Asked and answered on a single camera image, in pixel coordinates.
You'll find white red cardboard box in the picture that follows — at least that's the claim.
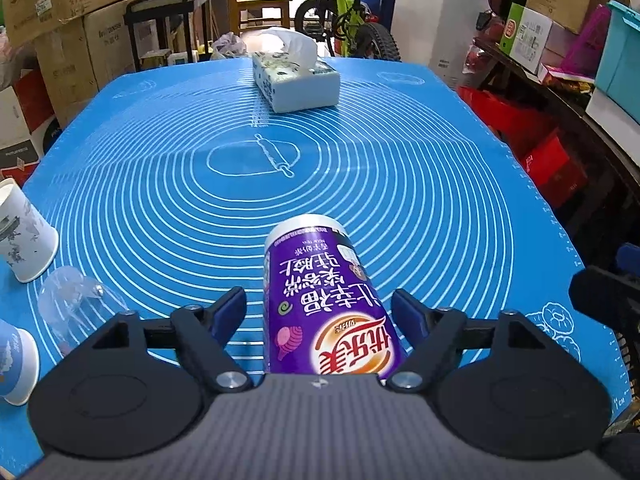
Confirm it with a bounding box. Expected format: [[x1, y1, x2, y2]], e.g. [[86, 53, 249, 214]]
[[0, 70, 58, 186]]

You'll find clear plastic cup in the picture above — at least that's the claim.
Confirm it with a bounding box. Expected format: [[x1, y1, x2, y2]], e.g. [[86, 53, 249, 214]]
[[37, 266, 129, 356]]

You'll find green white product box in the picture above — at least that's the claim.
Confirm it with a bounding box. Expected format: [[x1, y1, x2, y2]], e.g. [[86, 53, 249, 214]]
[[499, 3, 553, 74]]

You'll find lower cardboard box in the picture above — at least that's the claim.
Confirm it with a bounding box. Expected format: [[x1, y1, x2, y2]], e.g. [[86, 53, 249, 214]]
[[34, 0, 134, 127]]

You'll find white chest freezer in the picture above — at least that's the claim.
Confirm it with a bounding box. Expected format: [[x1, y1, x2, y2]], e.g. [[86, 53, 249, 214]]
[[392, 0, 488, 89]]

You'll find green black bicycle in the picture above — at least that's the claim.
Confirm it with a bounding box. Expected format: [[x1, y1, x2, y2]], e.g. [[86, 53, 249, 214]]
[[294, 0, 401, 62]]

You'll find white tissue box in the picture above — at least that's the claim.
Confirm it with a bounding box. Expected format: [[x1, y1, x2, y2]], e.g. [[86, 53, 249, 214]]
[[250, 27, 341, 114]]

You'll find wooden chair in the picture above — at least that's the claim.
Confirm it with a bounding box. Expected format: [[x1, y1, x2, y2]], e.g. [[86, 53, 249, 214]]
[[227, 0, 292, 36]]

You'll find red gift bag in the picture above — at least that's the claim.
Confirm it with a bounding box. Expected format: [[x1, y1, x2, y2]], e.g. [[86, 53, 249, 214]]
[[457, 86, 587, 208]]

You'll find black utility cart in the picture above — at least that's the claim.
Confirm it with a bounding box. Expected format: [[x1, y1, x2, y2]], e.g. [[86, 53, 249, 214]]
[[124, 0, 212, 73]]

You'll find white patterned paper cup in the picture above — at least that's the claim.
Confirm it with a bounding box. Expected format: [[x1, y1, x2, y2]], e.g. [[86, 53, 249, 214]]
[[0, 178, 60, 284]]

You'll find purple milk tea cup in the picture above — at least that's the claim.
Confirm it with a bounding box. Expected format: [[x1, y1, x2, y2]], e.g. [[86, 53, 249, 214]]
[[264, 214, 407, 379]]

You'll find teal plastic storage bin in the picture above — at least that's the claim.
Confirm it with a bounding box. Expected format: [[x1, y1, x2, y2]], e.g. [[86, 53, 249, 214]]
[[596, 0, 640, 122]]

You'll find blue white paper cup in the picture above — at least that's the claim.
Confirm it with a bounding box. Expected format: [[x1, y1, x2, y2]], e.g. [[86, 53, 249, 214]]
[[0, 320, 40, 406]]

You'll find blue silicone baking mat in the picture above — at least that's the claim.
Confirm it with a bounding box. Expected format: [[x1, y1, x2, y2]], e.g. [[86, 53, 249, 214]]
[[1, 58, 629, 479]]

